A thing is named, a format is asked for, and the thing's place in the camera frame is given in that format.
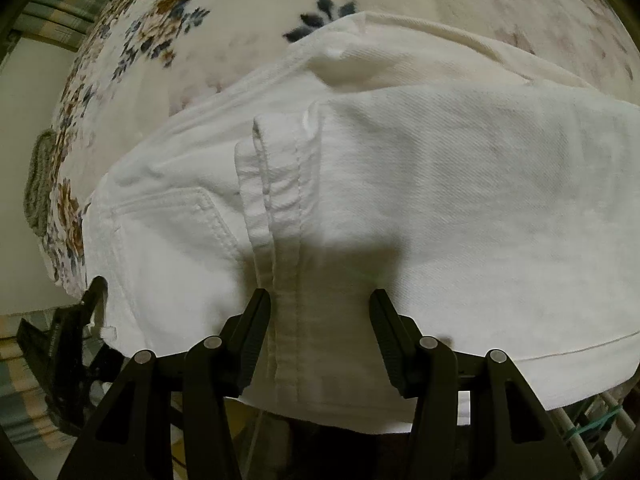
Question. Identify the grey-green knitted cloth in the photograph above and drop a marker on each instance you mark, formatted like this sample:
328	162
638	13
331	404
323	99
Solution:
39	185

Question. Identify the white pants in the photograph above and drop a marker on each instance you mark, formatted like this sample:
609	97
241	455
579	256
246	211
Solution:
425	200

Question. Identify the plaid striped cloth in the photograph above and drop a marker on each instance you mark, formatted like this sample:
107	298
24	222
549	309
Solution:
65	0
25	400

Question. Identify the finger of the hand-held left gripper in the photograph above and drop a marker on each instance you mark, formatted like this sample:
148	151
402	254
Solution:
94	300

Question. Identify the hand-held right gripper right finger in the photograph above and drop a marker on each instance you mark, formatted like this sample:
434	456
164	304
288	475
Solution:
388	344

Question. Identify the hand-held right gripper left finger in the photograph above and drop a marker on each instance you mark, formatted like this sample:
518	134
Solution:
253	344

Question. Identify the floral cream blanket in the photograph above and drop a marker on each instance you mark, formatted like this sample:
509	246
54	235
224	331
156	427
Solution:
240	25

